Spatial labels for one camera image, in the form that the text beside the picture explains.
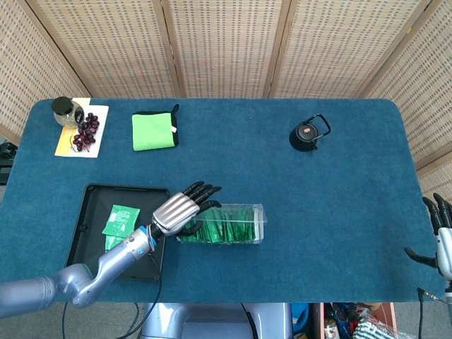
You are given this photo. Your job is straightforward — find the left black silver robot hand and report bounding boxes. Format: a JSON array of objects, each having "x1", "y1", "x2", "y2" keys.
[{"x1": 150, "y1": 181, "x2": 223, "y2": 238}]

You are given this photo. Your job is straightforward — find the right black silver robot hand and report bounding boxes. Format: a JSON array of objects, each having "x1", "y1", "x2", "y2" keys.
[{"x1": 404, "y1": 193, "x2": 452, "y2": 282}]

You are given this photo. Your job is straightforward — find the clear plastic box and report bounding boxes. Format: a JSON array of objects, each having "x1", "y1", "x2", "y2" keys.
[{"x1": 175, "y1": 203, "x2": 268, "y2": 245}]

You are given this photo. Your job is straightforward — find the silver-blue robot base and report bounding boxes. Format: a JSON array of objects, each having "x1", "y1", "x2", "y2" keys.
[{"x1": 141, "y1": 302, "x2": 294, "y2": 339}]

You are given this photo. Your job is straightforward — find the large green tea bag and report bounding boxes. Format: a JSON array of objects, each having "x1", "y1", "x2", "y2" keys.
[{"x1": 101, "y1": 204, "x2": 141, "y2": 237}]

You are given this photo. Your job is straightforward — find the green foil packets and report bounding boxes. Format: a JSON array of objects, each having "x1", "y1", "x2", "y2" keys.
[{"x1": 179, "y1": 208, "x2": 256, "y2": 244}]

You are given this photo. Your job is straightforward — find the green plastic packet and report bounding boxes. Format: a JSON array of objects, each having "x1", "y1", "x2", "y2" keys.
[{"x1": 105, "y1": 234, "x2": 127, "y2": 253}]

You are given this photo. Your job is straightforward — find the black plastic tray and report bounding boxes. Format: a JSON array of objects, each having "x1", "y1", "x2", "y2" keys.
[{"x1": 65, "y1": 183, "x2": 172, "y2": 283}]

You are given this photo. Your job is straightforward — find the green cloth with black trim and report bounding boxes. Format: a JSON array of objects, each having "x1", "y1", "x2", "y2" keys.
[{"x1": 131, "y1": 103, "x2": 180, "y2": 153}]

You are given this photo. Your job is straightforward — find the red storage box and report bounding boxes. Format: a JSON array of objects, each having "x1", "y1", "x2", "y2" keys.
[{"x1": 319, "y1": 302, "x2": 398, "y2": 339}]

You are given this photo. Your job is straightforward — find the blue carpet table cover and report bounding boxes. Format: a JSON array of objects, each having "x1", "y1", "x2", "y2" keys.
[{"x1": 0, "y1": 98, "x2": 446, "y2": 304}]

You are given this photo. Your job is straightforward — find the black white striped cloth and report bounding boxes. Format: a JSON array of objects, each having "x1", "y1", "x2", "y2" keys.
[{"x1": 352, "y1": 317, "x2": 400, "y2": 339}]

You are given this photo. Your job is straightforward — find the white yellow paper card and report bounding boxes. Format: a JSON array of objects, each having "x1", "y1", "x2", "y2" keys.
[{"x1": 54, "y1": 104, "x2": 109, "y2": 159}]

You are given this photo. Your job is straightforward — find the dark purple grape bunch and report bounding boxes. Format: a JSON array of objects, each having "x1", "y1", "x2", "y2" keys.
[{"x1": 70, "y1": 112, "x2": 100, "y2": 153}]

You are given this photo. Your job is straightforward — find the black cast iron teapot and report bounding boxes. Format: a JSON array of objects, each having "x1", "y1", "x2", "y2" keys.
[{"x1": 289, "y1": 113, "x2": 332, "y2": 152}]

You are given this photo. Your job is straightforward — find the glass jar with black lid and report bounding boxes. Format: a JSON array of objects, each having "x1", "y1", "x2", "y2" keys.
[{"x1": 52, "y1": 96, "x2": 85, "y2": 129}]

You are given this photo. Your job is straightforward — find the woven rattan folding screen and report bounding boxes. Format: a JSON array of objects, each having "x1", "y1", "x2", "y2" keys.
[{"x1": 0, "y1": 0, "x2": 452, "y2": 194}]

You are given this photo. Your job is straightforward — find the black equipment beside table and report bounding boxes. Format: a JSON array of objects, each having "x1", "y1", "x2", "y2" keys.
[{"x1": 0, "y1": 140, "x2": 19, "y2": 185}]

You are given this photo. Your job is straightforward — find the black cable with metal plug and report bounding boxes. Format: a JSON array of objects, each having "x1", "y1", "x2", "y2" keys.
[{"x1": 416, "y1": 287, "x2": 446, "y2": 339}]

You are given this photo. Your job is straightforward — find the black cable of left hand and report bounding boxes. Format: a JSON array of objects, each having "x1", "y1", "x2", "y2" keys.
[{"x1": 121, "y1": 243, "x2": 164, "y2": 339}]

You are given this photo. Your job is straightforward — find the thin black floor cable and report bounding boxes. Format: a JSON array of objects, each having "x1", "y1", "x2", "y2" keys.
[{"x1": 61, "y1": 302, "x2": 70, "y2": 339}]

